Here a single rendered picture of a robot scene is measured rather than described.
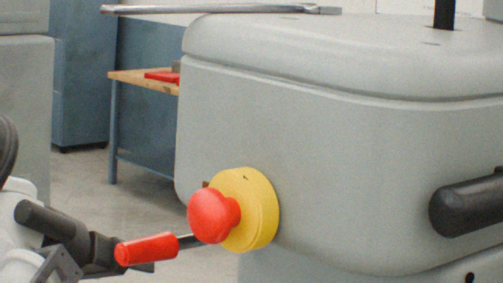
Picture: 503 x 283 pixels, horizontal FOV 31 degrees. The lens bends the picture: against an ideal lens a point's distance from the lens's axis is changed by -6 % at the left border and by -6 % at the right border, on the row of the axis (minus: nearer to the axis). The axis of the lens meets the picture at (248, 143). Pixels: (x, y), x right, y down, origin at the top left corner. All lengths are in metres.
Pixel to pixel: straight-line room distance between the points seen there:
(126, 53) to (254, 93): 7.73
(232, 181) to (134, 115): 7.69
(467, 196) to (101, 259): 0.82
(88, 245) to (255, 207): 0.69
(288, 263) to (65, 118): 7.38
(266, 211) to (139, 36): 7.60
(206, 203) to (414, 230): 0.14
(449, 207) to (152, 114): 7.55
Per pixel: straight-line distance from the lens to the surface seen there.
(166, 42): 7.92
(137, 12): 0.70
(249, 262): 0.83
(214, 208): 0.64
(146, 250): 0.75
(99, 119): 8.35
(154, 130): 8.12
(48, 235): 1.24
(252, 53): 0.66
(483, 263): 0.73
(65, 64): 8.05
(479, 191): 0.61
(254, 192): 0.65
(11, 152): 0.99
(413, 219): 0.62
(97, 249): 1.33
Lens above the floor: 1.95
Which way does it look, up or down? 12 degrees down
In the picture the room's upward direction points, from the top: 4 degrees clockwise
